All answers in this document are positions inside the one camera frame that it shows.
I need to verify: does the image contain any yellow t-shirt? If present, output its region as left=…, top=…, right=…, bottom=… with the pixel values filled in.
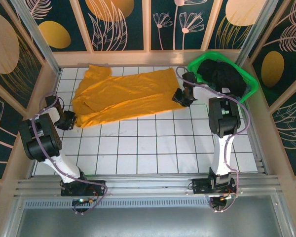
left=71, top=64, right=188, bottom=128

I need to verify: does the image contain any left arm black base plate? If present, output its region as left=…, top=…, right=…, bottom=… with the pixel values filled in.
left=61, top=180, right=107, bottom=197

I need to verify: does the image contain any black t-shirt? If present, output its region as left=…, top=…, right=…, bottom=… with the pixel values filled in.
left=196, top=58, right=247, bottom=98

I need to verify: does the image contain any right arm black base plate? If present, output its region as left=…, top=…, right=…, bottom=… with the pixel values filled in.
left=188, top=177, right=237, bottom=198

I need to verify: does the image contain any slotted grey cable tray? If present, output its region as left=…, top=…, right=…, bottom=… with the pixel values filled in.
left=23, top=198, right=274, bottom=208

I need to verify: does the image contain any aluminium rail frame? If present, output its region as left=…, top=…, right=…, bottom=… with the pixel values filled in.
left=13, top=172, right=283, bottom=198

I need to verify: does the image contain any green plastic laundry basket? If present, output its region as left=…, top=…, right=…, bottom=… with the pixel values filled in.
left=186, top=51, right=259, bottom=104

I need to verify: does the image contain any aluminium corner post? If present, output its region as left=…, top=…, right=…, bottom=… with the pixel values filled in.
left=11, top=0, right=62, bottom=75
left=233, top=0, right=284, bottom=72

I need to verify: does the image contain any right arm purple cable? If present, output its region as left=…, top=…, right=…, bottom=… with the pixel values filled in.
left=176, top=66, right=251, bottom=213

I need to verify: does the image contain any floral dark wall panel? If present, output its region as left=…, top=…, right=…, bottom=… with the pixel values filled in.
left=207, top=0, right=268, bottom=50
left=271, top=93, right=296, bottom=177
left=0, top=0, right=45, bottom=109
left=0, top=85, right=28, bottom=178
left=19, top=0, right=93, bottom=52
left=78, top=0, right=145, bottom=52
left=249, top=0, right=296, bottom=107
left=150, top=0, right=214, bottom=51

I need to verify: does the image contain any grey metal shelf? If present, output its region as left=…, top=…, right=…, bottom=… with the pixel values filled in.
left=14, top=207, right=287, bottom=237

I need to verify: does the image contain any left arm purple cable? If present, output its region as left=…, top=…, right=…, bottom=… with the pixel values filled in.
left=31, top=91, right=109, bottom=215

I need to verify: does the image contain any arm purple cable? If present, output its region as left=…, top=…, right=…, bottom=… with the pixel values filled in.
left=176, top=66, right=251, bottom=213
left=31, top=91, right=109, bottom=215

